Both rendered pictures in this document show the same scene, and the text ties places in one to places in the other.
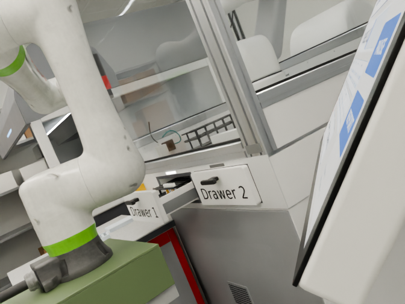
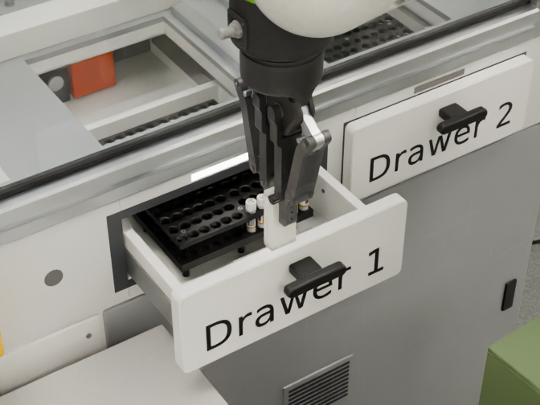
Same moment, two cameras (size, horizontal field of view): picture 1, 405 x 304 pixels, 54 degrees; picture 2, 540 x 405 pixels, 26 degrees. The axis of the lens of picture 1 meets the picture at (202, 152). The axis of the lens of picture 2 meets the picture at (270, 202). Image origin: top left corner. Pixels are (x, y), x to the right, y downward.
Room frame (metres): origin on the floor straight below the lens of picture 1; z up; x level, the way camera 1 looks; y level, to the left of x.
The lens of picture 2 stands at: (1.43, 1.18, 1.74)
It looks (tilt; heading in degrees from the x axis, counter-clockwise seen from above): 39 degrees down; 267
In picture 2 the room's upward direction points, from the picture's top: straight up
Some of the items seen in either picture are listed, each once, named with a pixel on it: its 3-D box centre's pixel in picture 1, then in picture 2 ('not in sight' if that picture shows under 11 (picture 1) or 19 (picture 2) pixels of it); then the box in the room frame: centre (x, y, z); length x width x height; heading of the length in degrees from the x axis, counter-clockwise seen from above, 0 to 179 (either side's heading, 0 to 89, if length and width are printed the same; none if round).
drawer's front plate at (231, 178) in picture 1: (222, 186); (439, 126); (1.15, -0.02, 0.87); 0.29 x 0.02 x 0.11; 30
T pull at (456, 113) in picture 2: (211, 180); (456, 116); (1.13, 0.01, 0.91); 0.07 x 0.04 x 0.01; 30
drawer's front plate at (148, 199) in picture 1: (143, 206); (293, 280); (1.35, 0.26, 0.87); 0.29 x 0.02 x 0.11; 30
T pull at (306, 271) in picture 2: (132, 201); (308, 272); (1.34, 0.28, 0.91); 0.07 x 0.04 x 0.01; 30
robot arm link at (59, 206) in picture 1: (63, 205); not in sight; (0.94, 0.36, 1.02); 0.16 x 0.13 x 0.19; 97
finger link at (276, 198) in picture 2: not in sight; (288, 150); (1.36, 0.30, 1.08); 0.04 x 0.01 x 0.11; 30
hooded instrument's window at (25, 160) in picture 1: (101, 146); not in sight; (3.07, 0.70, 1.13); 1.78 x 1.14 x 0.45; 30
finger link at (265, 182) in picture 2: not in sight; (273, 137); (1.38, 0.28, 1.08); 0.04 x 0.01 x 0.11; 30
